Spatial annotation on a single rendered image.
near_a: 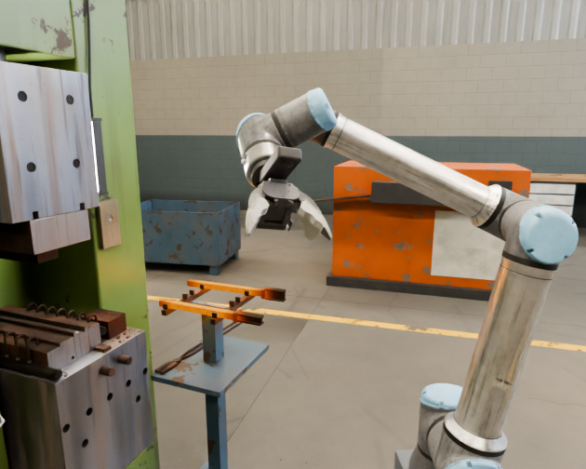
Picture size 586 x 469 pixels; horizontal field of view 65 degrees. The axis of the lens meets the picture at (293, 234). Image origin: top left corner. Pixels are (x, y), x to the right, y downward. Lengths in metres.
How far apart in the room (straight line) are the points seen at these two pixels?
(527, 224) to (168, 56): 9.42
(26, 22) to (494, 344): 1.52
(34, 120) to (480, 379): 1.30
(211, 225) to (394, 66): 4.90
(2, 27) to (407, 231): 3.83
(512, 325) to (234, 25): 8.83
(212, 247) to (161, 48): 5.90
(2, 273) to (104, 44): 0.90
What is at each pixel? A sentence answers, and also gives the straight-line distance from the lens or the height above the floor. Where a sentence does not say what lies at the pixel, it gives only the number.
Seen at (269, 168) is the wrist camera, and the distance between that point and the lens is 0.85.
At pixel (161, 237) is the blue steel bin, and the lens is 5.38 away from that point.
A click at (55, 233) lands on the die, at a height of 1.32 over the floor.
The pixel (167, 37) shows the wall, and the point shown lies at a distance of 10.19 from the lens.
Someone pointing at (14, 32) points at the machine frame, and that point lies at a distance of 1.61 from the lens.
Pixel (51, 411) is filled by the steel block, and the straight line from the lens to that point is 1.55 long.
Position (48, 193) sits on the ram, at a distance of 1.44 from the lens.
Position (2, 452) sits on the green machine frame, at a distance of 1.73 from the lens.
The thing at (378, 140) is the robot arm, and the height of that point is 1.58.
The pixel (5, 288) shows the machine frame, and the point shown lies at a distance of 2.00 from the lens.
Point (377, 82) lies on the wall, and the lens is 8.70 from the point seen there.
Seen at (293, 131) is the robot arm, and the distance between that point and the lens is 0.98.
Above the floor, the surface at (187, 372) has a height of 0.71.
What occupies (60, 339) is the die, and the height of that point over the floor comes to 0.99.
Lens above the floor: 1.60
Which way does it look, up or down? 13 degrees down
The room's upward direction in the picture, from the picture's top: straight up
